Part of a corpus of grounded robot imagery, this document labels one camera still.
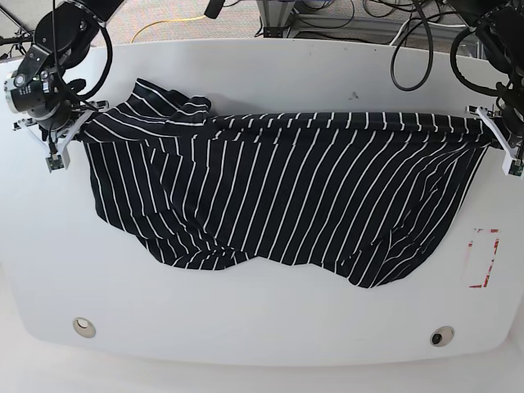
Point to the red tape rectangle marking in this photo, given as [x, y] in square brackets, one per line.
[480, 257]

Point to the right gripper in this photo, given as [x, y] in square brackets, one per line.
[49, 103]

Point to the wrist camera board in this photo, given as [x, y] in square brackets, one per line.
[54, 162]
[516, 168]

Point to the black tripod legs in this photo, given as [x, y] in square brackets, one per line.
[16, 37]

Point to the right table cable grommet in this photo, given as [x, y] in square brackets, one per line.
[442, 336]

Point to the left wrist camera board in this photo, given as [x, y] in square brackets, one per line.
[516, 168]

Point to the table cable grommet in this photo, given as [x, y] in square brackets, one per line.
[442, 336]
[84, 328]

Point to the aluminium frame stand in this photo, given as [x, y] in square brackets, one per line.
[274, 16]

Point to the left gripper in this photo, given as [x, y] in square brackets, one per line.
[509, 102]

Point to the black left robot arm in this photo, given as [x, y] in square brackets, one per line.
[498, 26]

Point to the left table cable grommet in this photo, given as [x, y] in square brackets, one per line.
[84, 328]

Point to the black white striped T-shirt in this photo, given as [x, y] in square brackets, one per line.
[368, 196]

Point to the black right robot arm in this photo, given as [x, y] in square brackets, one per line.
[62, 40]

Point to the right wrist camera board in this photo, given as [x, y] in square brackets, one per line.
[54, 162]

